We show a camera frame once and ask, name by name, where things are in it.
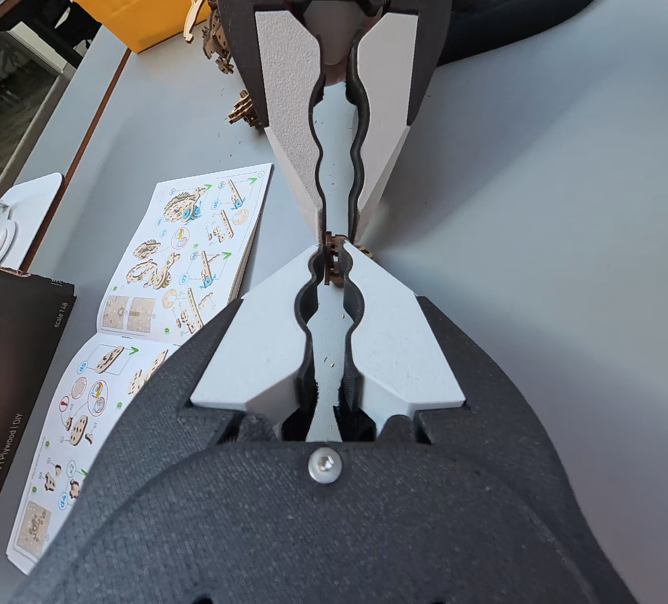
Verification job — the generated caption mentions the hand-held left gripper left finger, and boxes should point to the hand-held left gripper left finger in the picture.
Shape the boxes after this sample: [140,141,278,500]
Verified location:
[189,244,321,440]

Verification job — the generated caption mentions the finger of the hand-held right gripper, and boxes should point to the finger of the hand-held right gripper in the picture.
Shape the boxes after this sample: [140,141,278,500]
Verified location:
[345,12,420,242]
[254,8,329,245]

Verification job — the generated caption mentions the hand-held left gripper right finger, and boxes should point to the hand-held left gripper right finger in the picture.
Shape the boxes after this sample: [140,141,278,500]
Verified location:
[342,243,468,439]

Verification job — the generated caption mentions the small wooden gear assembly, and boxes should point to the small wooden gear assembly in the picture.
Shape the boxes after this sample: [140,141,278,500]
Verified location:
[323,230,349,287]

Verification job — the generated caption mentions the grey desk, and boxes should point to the grey desk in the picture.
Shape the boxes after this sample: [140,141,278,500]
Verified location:
[0,0,668,589]

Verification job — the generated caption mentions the small wooden part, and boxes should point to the small wooden part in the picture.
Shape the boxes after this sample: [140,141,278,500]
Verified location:
[227,88,263,128]

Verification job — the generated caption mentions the wooden model assembly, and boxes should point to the wooden model assembly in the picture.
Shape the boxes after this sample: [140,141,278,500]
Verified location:
[201,0,237,76]

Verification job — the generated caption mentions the curved plywood piece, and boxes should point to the curved plywood piece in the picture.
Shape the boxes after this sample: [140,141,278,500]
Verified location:
[184,0,218,44]

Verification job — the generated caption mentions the white instruction booklet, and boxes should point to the white instruction booklet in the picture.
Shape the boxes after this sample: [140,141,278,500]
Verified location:
[6,163,275,576]

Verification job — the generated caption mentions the black model kit box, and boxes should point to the black model kit box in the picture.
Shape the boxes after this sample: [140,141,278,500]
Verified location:
[0,266,78,490]

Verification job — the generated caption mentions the white flat stand base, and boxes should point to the white flat stand base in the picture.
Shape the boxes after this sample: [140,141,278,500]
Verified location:
[0,173,64,270]

